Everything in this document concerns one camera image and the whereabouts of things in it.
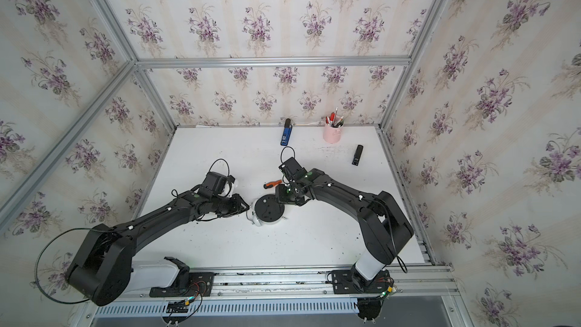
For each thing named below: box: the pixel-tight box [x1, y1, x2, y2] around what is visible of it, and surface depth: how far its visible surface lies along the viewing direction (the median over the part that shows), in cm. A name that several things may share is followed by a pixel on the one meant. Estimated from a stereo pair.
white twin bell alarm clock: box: [245, 193, 285, 228], surface depth 87 cm
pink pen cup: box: [323, 121, 345, 144], surface depth 110 cm
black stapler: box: [351, 144, 364, 167], surface depth 107 cm
